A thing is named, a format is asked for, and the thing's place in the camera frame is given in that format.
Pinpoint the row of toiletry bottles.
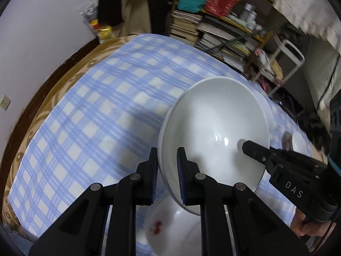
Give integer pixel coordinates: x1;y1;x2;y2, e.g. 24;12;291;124
237;3;264;31

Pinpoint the white trolley cart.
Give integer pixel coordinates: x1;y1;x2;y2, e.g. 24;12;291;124
249;39;305;96

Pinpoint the blue checked tablecloth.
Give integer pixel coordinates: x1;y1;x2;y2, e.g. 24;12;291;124
8;33;320;246

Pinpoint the white quilt with black trim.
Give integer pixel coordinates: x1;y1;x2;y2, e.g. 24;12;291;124
306;32;341;128

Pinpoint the black pole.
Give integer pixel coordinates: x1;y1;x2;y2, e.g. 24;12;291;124
205;23;291;53

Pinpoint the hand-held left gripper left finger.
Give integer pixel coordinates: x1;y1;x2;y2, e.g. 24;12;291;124
28;147;159;256

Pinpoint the wall socket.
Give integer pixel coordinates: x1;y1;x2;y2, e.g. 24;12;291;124
0;95;11;111

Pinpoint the floral ruffled curtain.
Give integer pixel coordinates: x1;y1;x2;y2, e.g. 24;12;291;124
272;0;341;49

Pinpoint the person's right hand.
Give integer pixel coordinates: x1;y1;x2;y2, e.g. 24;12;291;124
290;210;332;238

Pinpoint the black hanging garment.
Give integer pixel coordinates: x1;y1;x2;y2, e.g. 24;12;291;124
98;0;123;24

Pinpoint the stack of books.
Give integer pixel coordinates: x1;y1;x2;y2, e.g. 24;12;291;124
169;10;203;46

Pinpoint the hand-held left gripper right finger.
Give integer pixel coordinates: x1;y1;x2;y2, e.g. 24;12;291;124
176;147;311;256

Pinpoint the beige hanging garment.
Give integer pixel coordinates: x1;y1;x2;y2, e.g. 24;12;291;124
121;0;152;36

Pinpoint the pile of magazines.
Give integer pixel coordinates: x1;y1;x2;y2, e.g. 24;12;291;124
197;23;252;72

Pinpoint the white cherry print plate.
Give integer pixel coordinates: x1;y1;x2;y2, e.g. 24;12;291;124
136;189;204;256

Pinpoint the plain white bowl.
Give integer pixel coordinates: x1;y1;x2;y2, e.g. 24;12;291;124
157;76;275;217

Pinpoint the small red patterned bowl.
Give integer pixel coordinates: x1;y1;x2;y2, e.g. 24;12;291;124
282;132;308;154

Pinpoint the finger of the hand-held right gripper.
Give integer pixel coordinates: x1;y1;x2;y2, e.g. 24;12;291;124
242;140;283;169

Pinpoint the plastic bag of snacks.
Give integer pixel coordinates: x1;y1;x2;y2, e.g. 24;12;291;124
79;1;118;43

